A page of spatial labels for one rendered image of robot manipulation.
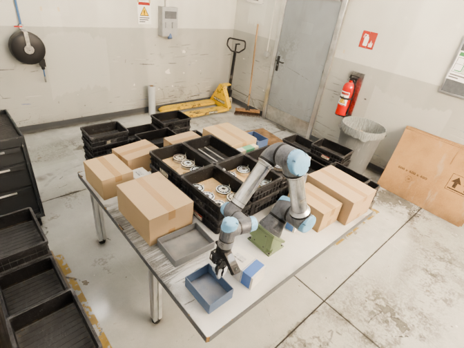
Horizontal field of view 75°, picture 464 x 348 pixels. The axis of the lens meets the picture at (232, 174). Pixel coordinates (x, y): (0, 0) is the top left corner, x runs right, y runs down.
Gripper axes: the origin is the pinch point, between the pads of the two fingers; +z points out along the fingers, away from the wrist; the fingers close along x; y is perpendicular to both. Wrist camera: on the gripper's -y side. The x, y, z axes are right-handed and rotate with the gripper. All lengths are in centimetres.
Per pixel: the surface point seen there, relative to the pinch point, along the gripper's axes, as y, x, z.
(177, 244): 36.7, 2.4, 6.4
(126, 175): 99, 6, -7
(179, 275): 17.3, 12.8, 7.9
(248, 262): -1.8, -17.0, -4.0
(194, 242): 32.5, -6.9, 5.5
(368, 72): 121, -333, -81
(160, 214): 45.3, 10.2, -12.5
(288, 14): 270, -322, -128
